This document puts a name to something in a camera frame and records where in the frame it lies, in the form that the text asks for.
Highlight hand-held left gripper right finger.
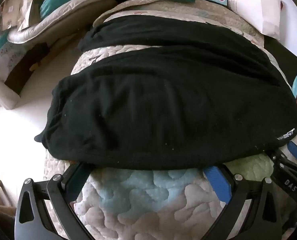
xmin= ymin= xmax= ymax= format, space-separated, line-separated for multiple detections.
xmin=203 ymin=164 xmax=290 ymax=240

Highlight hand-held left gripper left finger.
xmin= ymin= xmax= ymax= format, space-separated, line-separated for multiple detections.
xmin=15 ymin=162 xmax=94 ymax=240

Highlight black pants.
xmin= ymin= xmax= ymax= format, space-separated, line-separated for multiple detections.
xmin=34 ymin=15 xmax=297 ymax=169

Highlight quilted patchwork mat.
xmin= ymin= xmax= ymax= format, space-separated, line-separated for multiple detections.
xmin=42 ymin=0 xmax=297 ymax=240

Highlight white paper bag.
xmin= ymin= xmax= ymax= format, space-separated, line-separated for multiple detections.
xmin=208 ymin=0 xmax=282 ymax=38

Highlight grey padded cushion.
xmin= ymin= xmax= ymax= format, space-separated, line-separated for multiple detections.
xmin=7 ymin=0 xmax=119 ymax=44

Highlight teal cloth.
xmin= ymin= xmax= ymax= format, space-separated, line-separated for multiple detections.
xmin=40 ymin=0 xmax=89 ymax=18

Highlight brown paper bag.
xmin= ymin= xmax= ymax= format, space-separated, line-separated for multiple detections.
xmin=1 ymin=0 xmax=42 ymax=30

